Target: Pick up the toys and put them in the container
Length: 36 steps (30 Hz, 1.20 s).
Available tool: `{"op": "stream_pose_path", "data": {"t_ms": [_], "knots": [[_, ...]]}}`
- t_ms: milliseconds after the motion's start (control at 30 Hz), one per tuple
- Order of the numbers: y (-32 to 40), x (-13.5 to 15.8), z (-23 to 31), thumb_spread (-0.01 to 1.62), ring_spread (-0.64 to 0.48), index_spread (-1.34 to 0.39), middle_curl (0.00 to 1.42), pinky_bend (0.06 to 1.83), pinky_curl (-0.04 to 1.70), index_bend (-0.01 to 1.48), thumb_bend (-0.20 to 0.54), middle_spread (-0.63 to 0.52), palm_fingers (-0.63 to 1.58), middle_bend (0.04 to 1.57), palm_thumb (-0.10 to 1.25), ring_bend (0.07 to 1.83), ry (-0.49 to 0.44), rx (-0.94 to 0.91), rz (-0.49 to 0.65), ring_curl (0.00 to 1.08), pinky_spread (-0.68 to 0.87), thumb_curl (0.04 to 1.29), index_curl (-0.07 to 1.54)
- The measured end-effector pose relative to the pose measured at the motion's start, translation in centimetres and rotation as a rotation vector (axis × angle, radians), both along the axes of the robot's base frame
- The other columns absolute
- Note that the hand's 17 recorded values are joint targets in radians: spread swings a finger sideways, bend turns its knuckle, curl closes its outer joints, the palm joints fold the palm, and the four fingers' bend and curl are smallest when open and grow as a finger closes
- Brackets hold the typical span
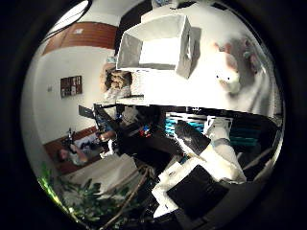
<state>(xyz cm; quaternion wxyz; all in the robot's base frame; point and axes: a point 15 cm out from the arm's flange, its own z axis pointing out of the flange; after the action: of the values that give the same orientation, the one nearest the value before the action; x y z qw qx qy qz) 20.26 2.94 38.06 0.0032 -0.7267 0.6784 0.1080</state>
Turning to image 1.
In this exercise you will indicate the white plush toy pink ears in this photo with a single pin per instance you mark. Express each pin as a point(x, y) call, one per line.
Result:
point(228, 75)

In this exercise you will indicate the white fabric container box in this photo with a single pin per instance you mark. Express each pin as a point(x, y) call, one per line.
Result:
point(156, 48)

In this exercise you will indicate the teal stacked bins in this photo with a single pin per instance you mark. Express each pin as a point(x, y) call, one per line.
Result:
point(171, 126)

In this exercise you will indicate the patterned fabric sofa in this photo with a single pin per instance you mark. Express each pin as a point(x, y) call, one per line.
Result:
point(110, 95)

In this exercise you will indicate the green leafy plant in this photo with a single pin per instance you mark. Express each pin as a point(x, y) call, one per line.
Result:
point(83, 198)

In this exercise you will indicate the black open laptop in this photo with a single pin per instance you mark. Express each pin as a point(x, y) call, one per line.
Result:
point(85, 111)

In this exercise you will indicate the seated person in light shirt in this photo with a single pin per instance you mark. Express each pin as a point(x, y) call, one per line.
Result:
point(75, 156)

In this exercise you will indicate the dark wall picture frame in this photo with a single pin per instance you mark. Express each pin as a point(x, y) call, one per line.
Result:
point(71, 86)

